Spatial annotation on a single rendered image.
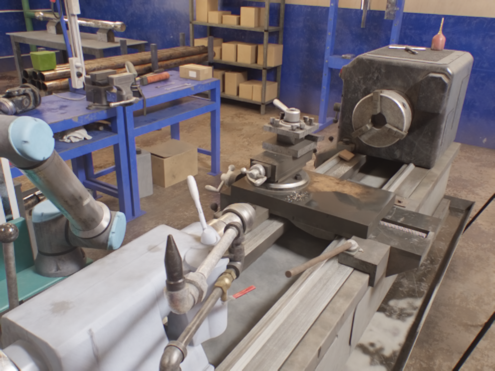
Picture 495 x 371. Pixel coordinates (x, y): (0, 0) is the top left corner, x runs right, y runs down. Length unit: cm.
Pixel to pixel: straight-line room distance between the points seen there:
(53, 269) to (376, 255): 122
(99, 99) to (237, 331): 206
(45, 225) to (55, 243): 8
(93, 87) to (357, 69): 165
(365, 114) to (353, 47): 377
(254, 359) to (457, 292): 204
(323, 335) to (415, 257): 48
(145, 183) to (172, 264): 320
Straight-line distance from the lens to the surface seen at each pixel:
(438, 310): 287
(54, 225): 191
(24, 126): 137
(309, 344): 125
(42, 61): 464
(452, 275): 322
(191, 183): 99
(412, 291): 225
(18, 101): 307
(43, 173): 148
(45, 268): 201
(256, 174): 170
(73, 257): 199
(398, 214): 183
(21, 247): 205
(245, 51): 620
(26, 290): 197
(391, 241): 164
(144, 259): 95
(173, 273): 64
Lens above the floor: 168
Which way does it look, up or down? 25 degrees down
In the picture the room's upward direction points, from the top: 2 degrees clockwise
